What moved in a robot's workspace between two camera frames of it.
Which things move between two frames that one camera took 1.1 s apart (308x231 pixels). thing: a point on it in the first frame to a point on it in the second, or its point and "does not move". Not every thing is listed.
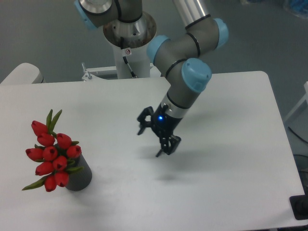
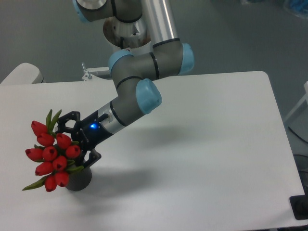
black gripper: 164,123 to 89,132
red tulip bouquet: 53,156 does not move
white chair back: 24,73 does not move
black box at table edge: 299,205 does not move
